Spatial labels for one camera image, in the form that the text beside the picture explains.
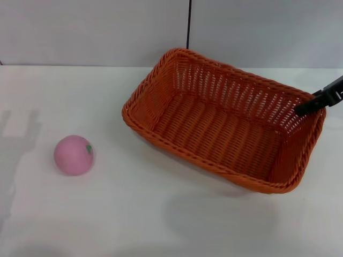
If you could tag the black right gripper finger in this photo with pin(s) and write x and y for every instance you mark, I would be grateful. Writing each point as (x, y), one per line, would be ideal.
(313, 105)
(332, 84)

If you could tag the orange woven plastic basket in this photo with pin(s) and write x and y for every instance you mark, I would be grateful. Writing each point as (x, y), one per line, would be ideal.
(214, 128)

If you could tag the pink toy fruit ball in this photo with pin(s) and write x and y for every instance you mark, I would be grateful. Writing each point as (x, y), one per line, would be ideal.
(72, 156)

